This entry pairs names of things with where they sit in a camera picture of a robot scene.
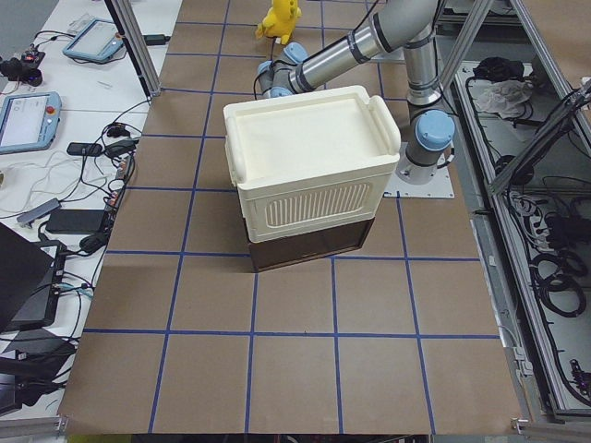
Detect cream plastic drawer cabinet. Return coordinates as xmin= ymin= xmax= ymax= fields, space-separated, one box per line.
xmin=223 ymin=86 xmax=401 ymax=243

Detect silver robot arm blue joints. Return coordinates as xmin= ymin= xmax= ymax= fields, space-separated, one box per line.
xmin=255 ymin=1 xmax=455 ymax=186

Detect dark brown base box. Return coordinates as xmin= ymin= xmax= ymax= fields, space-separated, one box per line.
xmin=247 ymin=218 xmax=375 ymax=272

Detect silver robot mounting plate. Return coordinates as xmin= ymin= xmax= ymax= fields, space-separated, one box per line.
xmin=383 ymin=153 xmax=455 ymax=199

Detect yellow plush toy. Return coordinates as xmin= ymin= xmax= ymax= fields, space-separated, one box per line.
xmin=255 ymin=0 xmax=302 ymax=45

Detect black phone device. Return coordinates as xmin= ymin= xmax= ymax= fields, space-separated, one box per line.
xmin=66 ymin=142 xmax=103 ymax=157

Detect black power adapter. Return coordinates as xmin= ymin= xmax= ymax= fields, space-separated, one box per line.
xmin=46 ymin=209 xmax=105 ymax=234

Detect crumpled white cloth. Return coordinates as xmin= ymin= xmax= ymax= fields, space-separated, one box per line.
xmin=475 ymin=80 xmax=533 ymax=119

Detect upper blue teach pendant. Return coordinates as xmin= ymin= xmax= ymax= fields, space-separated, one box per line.
xmin=62 ymin=18 xmax=124 ymax=65

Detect blue teach pendant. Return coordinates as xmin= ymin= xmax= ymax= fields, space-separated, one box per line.
xmin=1 ymin=91 xmax=62 ymax=155
xmin=62 ymin=18 xmax=124 ymax=65

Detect black laptop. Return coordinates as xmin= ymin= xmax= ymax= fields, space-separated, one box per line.
xmin=1 ymin=225 xmax=66 ymax=332

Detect grey usb hub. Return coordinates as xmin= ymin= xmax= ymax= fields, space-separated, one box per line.
xmin=17 ymin=198 xmax=61 ymax=226

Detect lower blue teach pendant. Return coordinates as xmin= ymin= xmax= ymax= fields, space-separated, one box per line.
xmin=1 ymin=91 xmax=62 ymax=155

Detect aluminium frame post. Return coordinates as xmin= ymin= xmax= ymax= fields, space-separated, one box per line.
xmin=104 ymin=0 xmax=161 ymax=99

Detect black cable coils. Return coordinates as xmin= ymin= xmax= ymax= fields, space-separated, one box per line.
xmin=528 ymin=253 xmax=588 ymax=319

